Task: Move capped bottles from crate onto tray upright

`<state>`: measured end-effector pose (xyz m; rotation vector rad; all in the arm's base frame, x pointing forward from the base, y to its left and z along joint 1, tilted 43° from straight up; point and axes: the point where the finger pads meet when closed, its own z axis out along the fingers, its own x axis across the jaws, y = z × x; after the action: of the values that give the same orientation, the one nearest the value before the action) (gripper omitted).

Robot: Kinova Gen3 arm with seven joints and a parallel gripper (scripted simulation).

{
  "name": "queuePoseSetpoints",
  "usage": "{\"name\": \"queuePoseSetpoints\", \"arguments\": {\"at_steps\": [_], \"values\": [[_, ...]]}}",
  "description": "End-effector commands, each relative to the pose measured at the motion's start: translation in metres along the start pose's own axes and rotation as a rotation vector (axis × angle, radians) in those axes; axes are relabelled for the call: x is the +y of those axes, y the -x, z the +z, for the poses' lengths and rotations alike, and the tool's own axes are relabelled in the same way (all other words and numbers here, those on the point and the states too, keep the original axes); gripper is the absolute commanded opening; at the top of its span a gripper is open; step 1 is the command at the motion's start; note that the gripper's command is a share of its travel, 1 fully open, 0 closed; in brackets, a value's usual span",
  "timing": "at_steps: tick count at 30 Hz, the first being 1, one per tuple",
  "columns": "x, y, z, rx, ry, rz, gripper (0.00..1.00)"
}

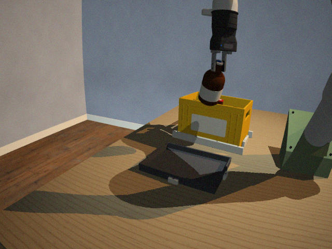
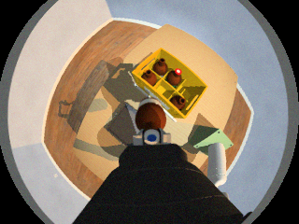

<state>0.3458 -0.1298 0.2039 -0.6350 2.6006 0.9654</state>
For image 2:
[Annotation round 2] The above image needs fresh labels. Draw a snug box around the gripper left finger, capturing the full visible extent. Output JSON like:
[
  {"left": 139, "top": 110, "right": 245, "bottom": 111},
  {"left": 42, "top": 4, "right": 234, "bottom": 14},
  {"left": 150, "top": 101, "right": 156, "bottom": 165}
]
[{"left": 133, "top": 129, "right": 145, "bottom": 146}]

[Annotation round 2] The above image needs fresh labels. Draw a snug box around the yellow crate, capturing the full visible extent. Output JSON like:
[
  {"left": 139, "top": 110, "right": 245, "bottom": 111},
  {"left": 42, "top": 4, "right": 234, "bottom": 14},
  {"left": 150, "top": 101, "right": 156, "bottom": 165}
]
[{"left": 132, "top": 48, "right": 208, "bottom": 119}]

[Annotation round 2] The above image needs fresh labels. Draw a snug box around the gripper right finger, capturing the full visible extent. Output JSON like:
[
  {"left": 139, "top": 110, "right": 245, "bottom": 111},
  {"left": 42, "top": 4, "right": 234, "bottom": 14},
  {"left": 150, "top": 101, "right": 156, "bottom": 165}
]
[{"left": 158, "top": 128, "right": 171, "bottom": 145}]

